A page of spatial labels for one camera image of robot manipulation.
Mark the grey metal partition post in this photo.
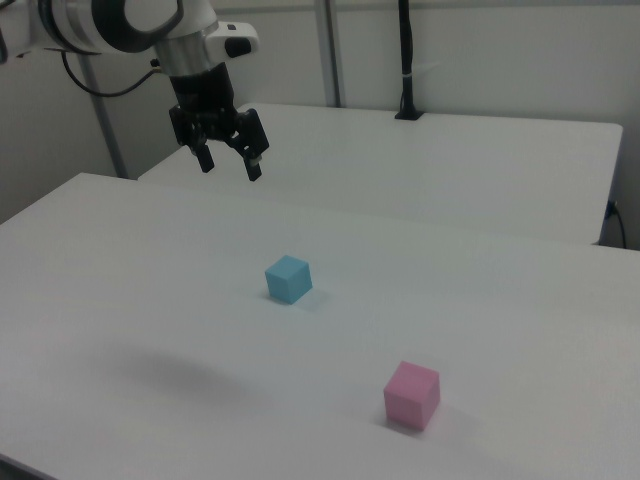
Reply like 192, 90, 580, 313
82, 53, 127, 180
323, 0, 347, 108

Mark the blue cube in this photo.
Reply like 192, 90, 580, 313
263, 253, 314, 305

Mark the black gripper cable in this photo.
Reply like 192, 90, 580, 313
60, 49, 164, 97

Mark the black camera pole with base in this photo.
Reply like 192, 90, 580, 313
394, 0, 426, 121

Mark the black power cable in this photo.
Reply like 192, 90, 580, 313
606, 199, 629, 249

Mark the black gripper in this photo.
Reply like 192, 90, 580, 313
168, 63, 272, 183

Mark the pink cube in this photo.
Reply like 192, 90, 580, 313
382, 360, 442, 431

